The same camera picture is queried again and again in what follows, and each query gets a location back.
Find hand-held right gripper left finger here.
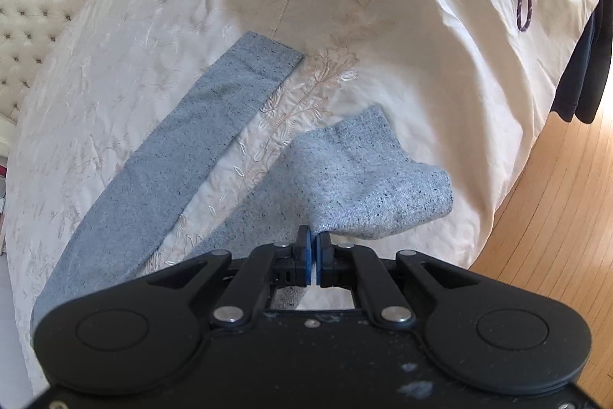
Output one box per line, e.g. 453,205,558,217
143,225,314,327

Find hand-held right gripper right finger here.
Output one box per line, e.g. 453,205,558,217
313,232,480,328

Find grey speckled knit pants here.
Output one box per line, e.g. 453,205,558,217
30,30,454,335

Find cream embroidered bedspread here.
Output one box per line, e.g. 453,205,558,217
5,0,613,395

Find dark cloth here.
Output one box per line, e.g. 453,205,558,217
550,0,613,125

